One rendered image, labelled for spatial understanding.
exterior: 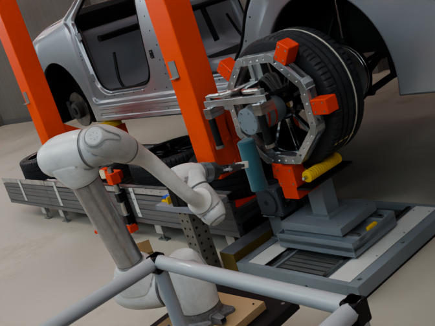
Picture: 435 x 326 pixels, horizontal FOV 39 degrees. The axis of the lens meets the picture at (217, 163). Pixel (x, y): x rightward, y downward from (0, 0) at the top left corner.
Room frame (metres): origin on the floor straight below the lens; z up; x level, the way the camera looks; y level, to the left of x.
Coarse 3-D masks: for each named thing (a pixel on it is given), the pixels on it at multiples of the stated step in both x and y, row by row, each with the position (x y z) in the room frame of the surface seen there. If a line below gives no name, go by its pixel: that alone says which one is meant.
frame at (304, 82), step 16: (240, 64) 2.89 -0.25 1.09; (272, 64) 2.74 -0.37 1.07; (288, 64) 2.72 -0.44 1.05; (240, 80) 2.99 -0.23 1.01; (304, 80) 2.63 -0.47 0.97; (304, 96) 2.62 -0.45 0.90; (240, 128) 3.01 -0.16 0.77; (320, 128) 2.62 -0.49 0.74; (256, 144) 2.95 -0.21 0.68; (304, 144) 2.69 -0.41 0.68; (272, 160) 2.88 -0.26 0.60; (288, 160) 2.79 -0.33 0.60; (304, 160) 2.74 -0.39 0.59
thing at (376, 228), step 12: (372, 216) 2.83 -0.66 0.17; (384, 216) 2.80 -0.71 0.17; (360, 228) 2.80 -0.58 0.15; (372, 228) 2.72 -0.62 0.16; (384, 228) 2.77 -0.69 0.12; (288, 240) 2.95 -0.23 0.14; (300, 240) 2.88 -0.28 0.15; (312, 240) 2.82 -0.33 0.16; (324, 240) 2.75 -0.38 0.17; (336, 240) 2.75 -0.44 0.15; (348, 240) 2.70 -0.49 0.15; (360, 240) 2.65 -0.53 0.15; (372, 240) 2.71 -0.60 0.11; (324, 252) 2.77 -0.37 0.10; (336, 252) 2.71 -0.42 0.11; (348, 252) 2.64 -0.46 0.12; (360, 252) 2.64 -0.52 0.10
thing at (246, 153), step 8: (240, 144) 2.84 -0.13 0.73; (248, 144) 2.83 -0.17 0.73; (240, 152) 2.85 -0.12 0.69; (248, 152) 2.83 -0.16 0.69; (256, 152) 2.84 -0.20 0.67; (248, 160) 2.83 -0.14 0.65; (256, 160) 2.83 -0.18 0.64; (248, 168) 2.83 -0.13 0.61; (256, 168) 2.83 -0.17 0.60; (248, 176) 2.85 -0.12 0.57; (256, 176) 2.83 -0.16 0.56; (264, 176) 2.85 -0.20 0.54; (256, 184) 2.83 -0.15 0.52; (264, 184) 2.83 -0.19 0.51
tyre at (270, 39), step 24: (264, 48) 2.87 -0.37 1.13; (312, 48) 2.73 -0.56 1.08; (336, 48) 2.77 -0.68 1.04; (312, 72) 2.67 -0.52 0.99; (336, 72) 2.68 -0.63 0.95; (336, 96) 2.63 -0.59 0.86; (360, 96) 2.73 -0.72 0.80; (336, 120) 2.63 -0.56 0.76; (360, 120) 2.78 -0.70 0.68; (336, 144) 2.71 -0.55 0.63
